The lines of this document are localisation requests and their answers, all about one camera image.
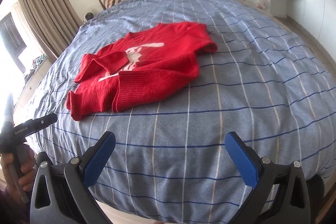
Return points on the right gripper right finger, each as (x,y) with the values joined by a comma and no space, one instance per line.
(279,192)

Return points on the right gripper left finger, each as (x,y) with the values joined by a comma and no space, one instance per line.
(61,192)

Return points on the red knit sweater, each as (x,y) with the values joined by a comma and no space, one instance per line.
(141,68)

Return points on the white window bench cabinet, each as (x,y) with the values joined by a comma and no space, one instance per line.
(31,81)

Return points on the blue-grey checked duvet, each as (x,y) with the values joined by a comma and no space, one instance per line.
(170,162)

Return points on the beige curtain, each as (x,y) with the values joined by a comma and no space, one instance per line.
(54,24)

